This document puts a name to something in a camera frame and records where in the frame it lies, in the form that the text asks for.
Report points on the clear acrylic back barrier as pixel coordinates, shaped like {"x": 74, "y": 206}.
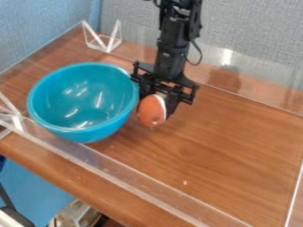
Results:
{"x": 261, "y": 80}

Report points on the clear acrylic barrier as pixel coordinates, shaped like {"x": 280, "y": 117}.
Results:
{"x": 261, "y": 80}
{"x": 130, "y": 196}

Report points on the clear acrylic front barrier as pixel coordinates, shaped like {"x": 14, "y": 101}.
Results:
{"x": 130, "y": 196}

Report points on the brown and white toy mushroom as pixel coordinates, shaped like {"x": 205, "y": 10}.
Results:
{"x": 152, "y": 111}

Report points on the grey black object bottom left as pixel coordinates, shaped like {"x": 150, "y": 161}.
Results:
{"x": 10, "y": 217}

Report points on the blue plastic bowl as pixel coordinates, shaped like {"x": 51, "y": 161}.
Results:
{"x": 83, "y": 101}

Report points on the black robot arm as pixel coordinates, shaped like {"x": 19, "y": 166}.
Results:
{"x": 180, "y": 25}

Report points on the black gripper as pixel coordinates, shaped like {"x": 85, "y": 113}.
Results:
{"x": 152, "y": 83}

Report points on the clear acrylic corner bracket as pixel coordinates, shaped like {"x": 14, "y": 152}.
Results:
{"x": 101, "y": 42}

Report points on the white box under table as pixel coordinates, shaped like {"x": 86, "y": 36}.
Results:
{"x": 77, "y": 214}

